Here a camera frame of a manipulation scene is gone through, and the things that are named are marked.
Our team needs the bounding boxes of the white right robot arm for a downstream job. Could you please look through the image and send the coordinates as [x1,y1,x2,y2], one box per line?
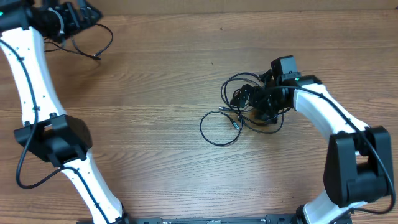
[229,55,396,223]

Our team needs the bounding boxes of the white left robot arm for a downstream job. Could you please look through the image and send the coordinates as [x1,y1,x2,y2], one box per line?
[1,0,131,223]

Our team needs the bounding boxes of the black cable bundle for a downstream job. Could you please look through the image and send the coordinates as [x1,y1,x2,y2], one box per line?
[199,72,293,147]

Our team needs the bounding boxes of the thin black USB cable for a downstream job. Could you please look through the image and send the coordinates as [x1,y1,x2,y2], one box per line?
[43,23,114,61]

